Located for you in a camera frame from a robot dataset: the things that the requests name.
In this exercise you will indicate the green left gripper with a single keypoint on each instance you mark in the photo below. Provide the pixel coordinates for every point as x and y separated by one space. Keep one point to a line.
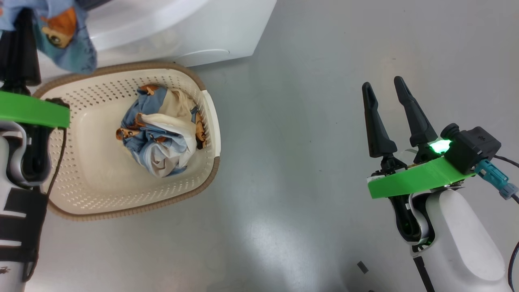
32 111

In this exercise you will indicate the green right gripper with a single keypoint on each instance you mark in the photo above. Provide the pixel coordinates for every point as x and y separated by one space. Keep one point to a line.
413 178

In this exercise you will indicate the cream and blue bear-print garment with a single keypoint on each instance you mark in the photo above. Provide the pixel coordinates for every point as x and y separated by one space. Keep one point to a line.
162 134

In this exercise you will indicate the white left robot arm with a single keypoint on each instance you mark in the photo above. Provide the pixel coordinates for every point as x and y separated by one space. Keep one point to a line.
6 170

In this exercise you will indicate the white front-load washing machine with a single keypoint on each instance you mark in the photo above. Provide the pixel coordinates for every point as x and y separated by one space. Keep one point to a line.
182 32

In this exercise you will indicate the small black floor scrap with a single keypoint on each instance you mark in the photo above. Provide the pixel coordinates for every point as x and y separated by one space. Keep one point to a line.
362 267

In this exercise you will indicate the cream perforated basket brown rim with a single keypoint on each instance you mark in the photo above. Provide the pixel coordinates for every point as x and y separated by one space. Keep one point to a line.
105 174

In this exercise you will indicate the round white drain filter cover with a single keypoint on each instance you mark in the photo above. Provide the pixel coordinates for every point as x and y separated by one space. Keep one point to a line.
202 57

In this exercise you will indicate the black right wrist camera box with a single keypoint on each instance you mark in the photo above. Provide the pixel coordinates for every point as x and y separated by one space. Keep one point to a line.
474 148

